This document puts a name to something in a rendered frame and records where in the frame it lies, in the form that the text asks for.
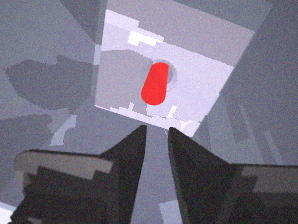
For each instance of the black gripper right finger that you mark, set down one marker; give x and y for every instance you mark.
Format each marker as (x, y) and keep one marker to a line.
(207, 187)

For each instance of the red peg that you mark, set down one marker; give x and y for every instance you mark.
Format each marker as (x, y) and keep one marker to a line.
(154, 89)

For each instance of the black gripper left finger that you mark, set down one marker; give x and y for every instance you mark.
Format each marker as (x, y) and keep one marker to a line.
(112, 176)

